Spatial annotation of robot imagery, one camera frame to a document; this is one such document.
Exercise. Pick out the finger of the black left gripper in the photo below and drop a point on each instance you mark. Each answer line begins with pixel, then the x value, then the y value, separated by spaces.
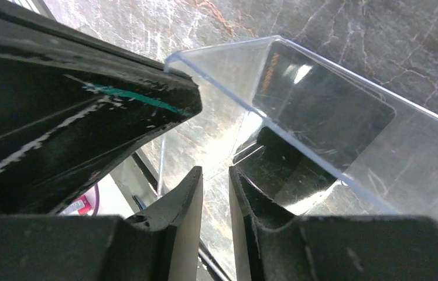
pixel 73 107

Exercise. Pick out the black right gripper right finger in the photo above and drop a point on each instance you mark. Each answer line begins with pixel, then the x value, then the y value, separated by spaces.
pixel 271 243

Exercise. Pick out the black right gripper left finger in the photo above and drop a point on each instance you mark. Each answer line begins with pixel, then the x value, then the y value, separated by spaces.
pixel 160 242

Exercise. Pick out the clear acrylic card stand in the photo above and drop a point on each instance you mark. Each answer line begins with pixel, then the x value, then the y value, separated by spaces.
pixel 397 172

